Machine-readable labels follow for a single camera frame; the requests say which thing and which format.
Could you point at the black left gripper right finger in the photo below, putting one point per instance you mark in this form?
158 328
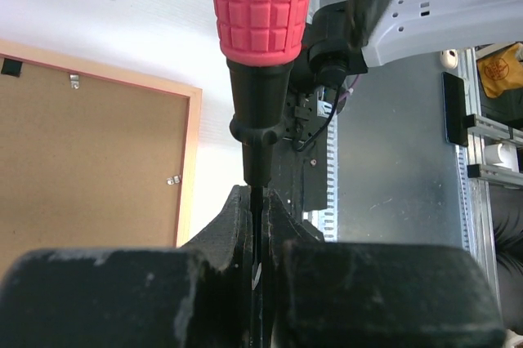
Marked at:
331 294

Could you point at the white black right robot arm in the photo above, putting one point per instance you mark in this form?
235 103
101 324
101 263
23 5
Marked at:
408 28

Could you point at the yellow bag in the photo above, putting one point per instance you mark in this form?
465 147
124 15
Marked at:
502 71

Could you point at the pink picture frame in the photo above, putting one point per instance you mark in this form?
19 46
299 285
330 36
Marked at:
92 155

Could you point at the red handled screwdriver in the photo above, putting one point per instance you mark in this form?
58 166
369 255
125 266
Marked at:
260 40

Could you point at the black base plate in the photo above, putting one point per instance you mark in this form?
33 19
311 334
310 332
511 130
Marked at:
299 159

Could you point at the white slotted cable duct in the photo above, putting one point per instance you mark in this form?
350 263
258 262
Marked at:
326 220

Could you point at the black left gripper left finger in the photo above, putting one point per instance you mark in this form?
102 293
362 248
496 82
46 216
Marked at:
198 295

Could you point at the black smartphone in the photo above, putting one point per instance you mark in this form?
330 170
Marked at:
454 109

